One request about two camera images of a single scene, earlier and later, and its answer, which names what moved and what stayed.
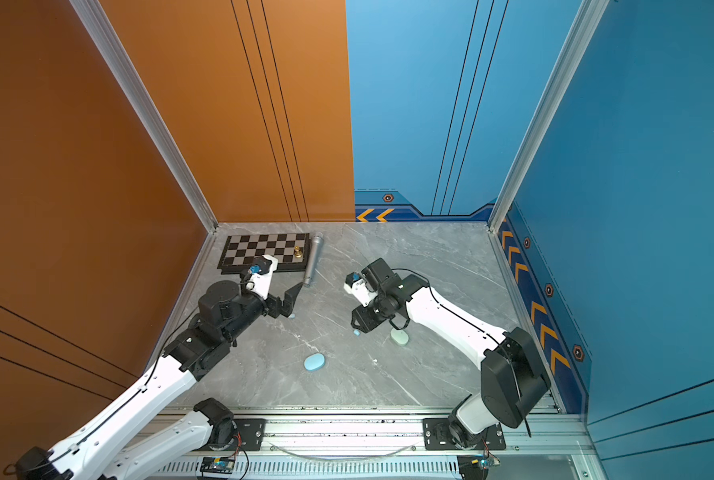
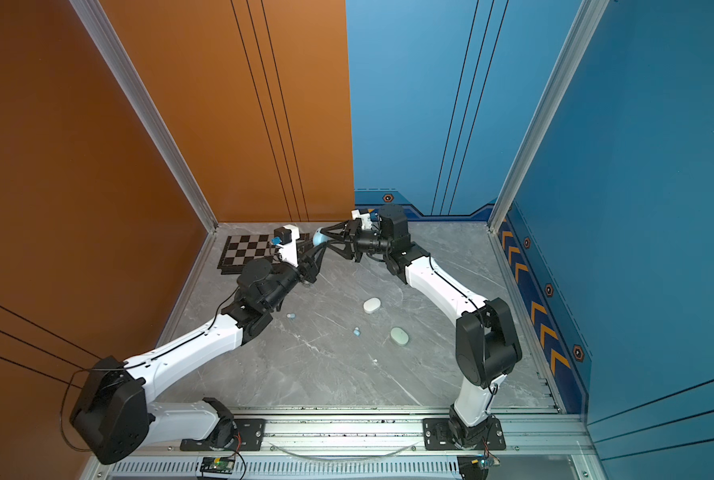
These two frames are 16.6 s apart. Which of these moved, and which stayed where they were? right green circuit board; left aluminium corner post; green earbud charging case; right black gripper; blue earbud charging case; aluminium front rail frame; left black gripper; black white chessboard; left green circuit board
Moved: left black gripper; blue earbud charging case; right black gripper
Stayed: black white chessboard; aluminium front rail frame; left aluminium corner post; green earbud charging case; right green circuit board; left green circuit board
